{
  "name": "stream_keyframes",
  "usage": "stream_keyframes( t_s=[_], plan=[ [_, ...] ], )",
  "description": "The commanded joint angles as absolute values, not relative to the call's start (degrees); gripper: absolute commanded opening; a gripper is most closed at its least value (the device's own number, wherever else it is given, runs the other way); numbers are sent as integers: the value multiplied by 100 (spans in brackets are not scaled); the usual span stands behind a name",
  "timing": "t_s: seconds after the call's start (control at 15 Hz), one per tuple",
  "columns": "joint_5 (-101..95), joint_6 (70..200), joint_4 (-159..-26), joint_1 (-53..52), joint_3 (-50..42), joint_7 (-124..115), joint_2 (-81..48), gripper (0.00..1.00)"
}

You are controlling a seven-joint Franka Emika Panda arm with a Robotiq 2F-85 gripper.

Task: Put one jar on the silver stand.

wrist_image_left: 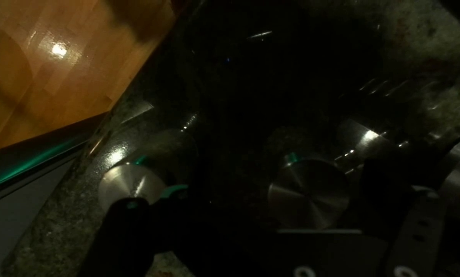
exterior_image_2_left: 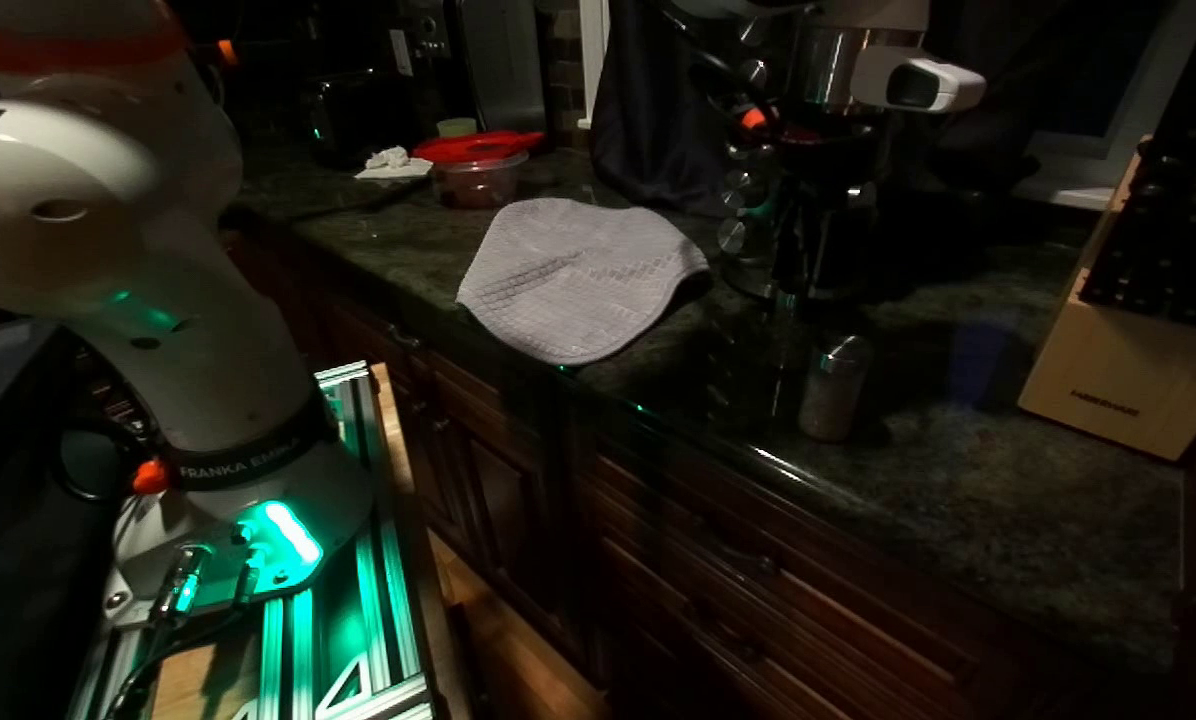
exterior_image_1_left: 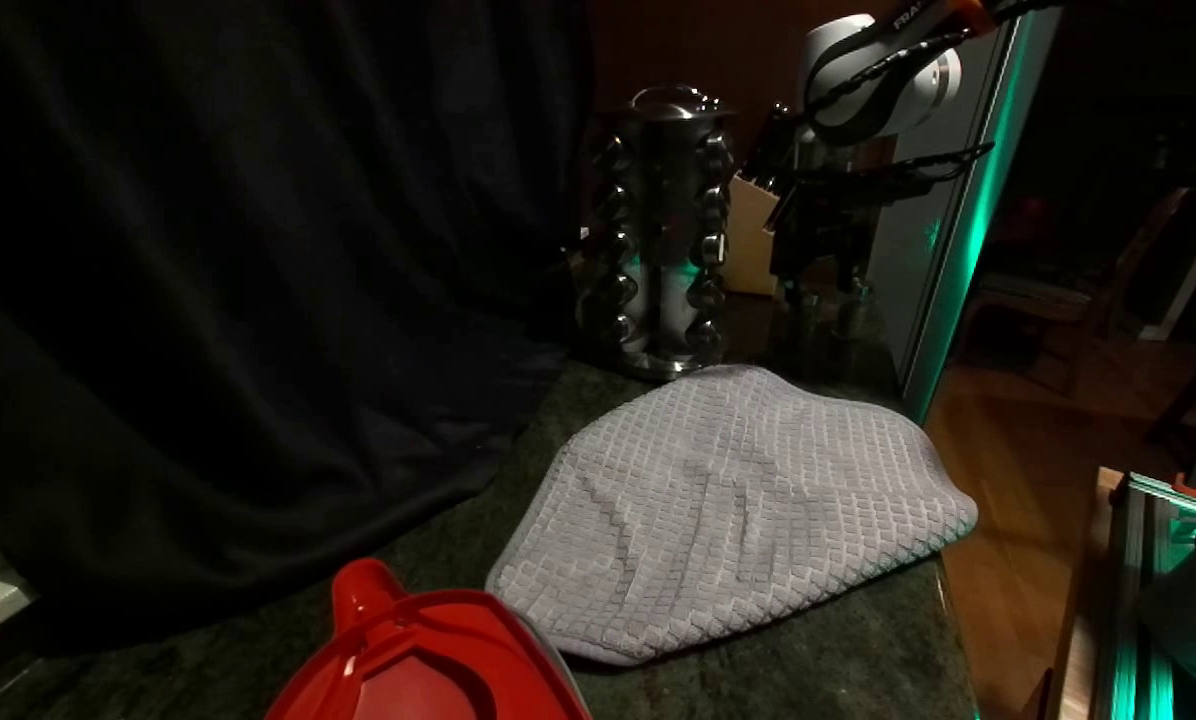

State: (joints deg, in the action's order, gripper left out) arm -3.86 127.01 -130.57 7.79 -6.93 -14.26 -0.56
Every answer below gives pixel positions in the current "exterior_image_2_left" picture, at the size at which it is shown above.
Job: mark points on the black coffee machine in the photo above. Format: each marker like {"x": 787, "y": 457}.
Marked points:
{"x": 342, "y": 94}

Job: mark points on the white window frame post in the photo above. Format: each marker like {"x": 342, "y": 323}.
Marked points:
{"x": 595, "y": 53}

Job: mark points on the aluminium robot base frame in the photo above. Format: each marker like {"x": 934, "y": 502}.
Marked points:
{"x": 357, "y": 627}

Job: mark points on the wooden knife block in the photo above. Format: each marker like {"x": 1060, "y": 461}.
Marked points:
{"x": 1129, "y": 375}

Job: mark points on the gray upright panel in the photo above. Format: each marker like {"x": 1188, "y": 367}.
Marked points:
{"x": 501, "y": 60}

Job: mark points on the small pale container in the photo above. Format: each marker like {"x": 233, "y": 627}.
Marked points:
{"x": 452, "y": 124}

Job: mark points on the white crumpled napkin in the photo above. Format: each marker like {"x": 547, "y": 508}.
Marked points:
{"x": 395, "y": 167}

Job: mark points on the wooden plank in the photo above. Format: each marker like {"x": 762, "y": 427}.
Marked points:
{"x": 400, "y": 453}

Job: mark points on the orange round button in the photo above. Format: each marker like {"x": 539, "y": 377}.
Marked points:
{"x": 150, "y": 477}

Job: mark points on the white window sill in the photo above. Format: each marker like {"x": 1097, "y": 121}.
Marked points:
{"x": 1076, "y": 183}

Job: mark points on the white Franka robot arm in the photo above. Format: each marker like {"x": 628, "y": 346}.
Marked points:
{"x": 157, "y": 333}

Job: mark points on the red lidded food container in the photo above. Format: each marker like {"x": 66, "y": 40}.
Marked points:
{"x": 478, "y": 157}

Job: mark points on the dark wooden cabinet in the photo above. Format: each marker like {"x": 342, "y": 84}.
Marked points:
{"x": 701, "y": 584}

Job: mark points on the black curtain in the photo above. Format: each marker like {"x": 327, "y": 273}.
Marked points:
{"x": 651, "y": 94}

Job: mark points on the gray waffle dish cloth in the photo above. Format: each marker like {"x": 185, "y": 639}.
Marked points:
{"x": 579, "y": 273}

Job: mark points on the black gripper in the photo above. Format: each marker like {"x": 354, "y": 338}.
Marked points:
{"x": 822, "y": 187}

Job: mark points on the spice jar with silver lid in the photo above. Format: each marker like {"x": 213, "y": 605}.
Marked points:
{"x": 838, "y": 394}

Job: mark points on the small blue glass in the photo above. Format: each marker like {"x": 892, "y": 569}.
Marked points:
{"x": 983, "y": 362}

